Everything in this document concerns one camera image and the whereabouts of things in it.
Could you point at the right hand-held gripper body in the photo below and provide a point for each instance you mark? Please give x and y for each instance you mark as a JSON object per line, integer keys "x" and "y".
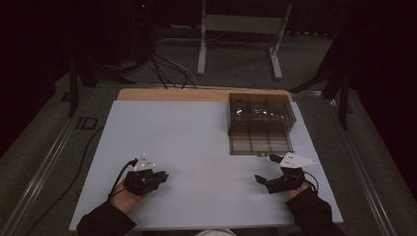
{"x": 288, "y": 182}

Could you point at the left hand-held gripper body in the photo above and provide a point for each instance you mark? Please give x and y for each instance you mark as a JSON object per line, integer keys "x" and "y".
{"x": 141, "y": 182}

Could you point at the smoky transparent drawer cabinet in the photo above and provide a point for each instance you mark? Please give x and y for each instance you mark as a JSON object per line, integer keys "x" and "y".
{"x": 262, "y": 105}

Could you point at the person's right hand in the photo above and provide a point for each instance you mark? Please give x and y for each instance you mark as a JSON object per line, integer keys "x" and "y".
{"x": 297, "y": 192}

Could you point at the person's left hand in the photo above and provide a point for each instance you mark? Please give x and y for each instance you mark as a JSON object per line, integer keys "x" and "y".
{"x": 126, "y": 201}

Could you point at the white table mat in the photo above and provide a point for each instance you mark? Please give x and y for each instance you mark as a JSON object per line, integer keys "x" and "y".
{"x": 196, "y": 147}

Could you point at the black metal stand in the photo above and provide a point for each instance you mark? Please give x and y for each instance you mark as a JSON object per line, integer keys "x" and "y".
{"x": 343, "y": 98}
{"x": 72, "y": 91}

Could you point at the dark equipment stand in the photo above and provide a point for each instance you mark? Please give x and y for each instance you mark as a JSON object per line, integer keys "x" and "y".
{"x": 142, "y": 32}

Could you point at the aluminium floor rail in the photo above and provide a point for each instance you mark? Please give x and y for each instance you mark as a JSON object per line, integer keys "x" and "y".
{"x": 362, "y": 170}
{"x": 43, "y": 170}

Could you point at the white metal stand frame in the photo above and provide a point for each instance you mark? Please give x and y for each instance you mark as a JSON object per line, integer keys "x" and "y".
{"x": 241, "y": 23}

